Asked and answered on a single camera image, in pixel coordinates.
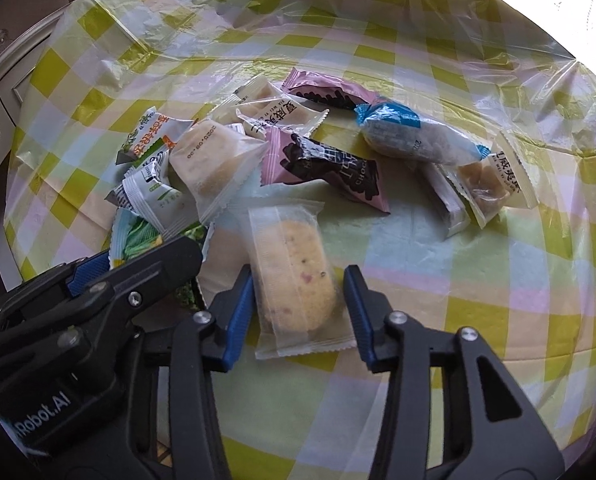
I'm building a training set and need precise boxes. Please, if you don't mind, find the pink and black chocolate packet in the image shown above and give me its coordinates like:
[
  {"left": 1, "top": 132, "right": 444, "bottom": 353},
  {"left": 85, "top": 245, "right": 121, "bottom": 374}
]
[{"left": 260, "top": 127, "right": 391, "bottom": 215}]

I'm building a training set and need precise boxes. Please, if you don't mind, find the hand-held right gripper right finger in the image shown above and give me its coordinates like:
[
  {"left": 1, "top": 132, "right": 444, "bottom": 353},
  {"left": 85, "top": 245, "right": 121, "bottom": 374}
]
[{"left": 343, "top": 265, "right": 566, "bottom": 480}]

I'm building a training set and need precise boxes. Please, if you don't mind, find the long white translucent packet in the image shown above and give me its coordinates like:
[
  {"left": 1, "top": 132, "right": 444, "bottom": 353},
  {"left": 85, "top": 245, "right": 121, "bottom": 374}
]
[{"left": 420, "top": 162, "right": 471, "bottom": 238}]

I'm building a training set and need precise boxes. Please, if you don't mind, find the clear nut packet white label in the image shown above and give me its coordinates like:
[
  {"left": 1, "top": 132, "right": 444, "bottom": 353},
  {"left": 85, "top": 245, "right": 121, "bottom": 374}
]
[
  {"left": 210, "top": 76, "right": 285, "bottom": 126},
  {"left": 448, "top": 132, "right": 538, "bottom": 228},
  {"left": 235, "top": 97, "right": 331, "bottom": 141}
]

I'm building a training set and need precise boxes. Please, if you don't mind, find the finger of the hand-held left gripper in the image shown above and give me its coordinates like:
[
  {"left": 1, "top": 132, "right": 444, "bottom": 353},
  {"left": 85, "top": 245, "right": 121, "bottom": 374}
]
[
  {"left": 92, "top": 235, "right": 205, "bottom": 322},
  {"left": 0, "top": 250, "right": 113, "bottom": 322}
]

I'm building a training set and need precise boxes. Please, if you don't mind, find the green leaf-print snack packet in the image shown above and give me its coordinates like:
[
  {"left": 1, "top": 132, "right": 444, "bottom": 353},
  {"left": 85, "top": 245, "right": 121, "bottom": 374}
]
[{"left": 109, "top": 209, "right": 213, "bottom": 311}]

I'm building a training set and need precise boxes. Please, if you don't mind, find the pale pastry clear packet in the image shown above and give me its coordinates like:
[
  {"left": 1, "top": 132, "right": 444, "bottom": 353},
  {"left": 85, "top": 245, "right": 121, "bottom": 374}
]
[{"left": 170, "top": 119, "right": 269, "bottom": 223}]

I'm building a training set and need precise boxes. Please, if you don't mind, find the green and orange snack packet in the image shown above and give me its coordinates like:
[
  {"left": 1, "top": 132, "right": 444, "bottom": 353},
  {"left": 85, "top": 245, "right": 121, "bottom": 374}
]
[{"left": 117, "top": 106, "right": 193, "bottom": 166}]

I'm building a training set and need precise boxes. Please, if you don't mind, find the yellow checked plastic tablecloth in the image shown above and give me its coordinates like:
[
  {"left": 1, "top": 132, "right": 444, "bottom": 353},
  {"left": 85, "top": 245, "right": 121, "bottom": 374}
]
[{"left": 3, "top": 0, "right": 596, "bottom": 480}]

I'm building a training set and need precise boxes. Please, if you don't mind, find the blue and white rice cracker packet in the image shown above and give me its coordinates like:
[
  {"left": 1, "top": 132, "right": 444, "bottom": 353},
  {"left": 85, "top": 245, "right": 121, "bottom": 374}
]
[{"left": 354, "top": 100, "right": 493, "bottom": 167}]

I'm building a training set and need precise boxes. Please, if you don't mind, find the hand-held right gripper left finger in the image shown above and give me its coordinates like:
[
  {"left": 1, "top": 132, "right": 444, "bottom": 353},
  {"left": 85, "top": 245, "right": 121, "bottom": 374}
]
[{"left": 130, "top": 264, "right": 257, "bottom": 480}]

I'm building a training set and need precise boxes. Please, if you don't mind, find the speckled yellow cake clear packet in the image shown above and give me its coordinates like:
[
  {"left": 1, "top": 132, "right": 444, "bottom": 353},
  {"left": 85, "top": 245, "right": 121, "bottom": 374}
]
[{"left": 248, "top": 199, "right": 357, "bottom": 361}]

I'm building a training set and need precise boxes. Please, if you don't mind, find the pink snack packet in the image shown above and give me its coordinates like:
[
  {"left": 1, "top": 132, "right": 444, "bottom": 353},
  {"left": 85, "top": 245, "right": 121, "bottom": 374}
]
[{"left": 282, "top": 67, "right": 379, "bottom": 111}]

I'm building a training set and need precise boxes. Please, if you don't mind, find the small white green-print packet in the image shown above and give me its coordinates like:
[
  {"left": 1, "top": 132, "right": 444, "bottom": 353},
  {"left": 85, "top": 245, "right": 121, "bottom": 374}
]
[
  {"left": 123, "top": 156, "right": 173, "bottom": 197},
  {"left": 109, "top": 180, "right": 203, "bottom": 240}
]

